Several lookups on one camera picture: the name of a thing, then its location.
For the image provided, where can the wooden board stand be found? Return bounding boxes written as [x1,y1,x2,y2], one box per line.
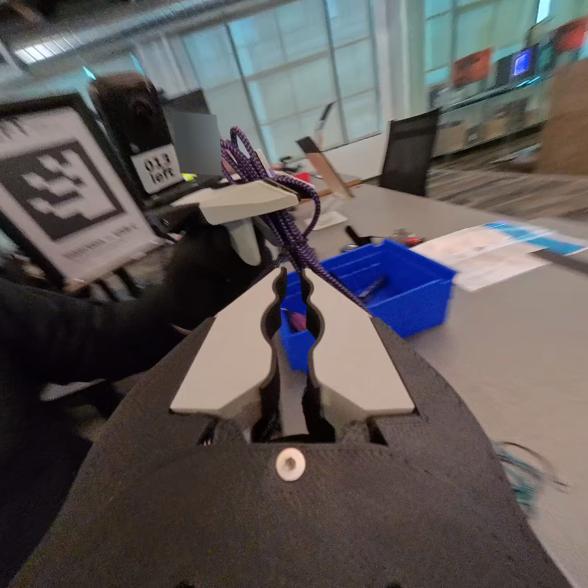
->
[296,136,356,230]

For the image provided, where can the black mesh chair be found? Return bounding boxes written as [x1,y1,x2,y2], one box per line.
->
[379,108,441,197]

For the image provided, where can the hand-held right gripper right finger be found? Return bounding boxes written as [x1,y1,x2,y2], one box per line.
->
[301,270,416,431]

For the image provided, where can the teal braided usb-c cable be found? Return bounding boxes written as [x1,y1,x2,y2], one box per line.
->
[494,441,570,506]

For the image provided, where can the storage shelf with boxes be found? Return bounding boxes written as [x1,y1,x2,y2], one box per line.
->
[429,46,556,157]

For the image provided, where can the blue and white leaflet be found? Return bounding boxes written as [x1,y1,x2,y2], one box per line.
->
[484,221,588,255]

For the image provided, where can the framed marker sign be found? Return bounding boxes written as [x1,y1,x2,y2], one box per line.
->
[0,94,159,285]

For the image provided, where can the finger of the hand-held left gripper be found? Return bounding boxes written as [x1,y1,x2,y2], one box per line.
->
[220,171,318,203]
[172,179,302,227]

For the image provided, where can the large cardboard box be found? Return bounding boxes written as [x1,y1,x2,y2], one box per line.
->
[537,60,588,175]

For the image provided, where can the black handled tool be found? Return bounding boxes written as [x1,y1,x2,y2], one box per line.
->
[345,225,374,249]

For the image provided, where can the purple braided usb-c cable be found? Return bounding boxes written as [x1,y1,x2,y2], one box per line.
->
[220,126,368,313]

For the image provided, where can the white printed paper sheet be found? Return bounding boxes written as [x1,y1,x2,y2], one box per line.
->
[411,225,549,292]

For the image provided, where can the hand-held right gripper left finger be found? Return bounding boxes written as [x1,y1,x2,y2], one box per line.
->
[169,268,284,437]

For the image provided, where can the person's left hand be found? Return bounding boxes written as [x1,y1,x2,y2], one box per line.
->
[163,213,278,332]

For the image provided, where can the blue bin with marker label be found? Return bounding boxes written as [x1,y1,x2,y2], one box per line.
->
[278,239,458,373]

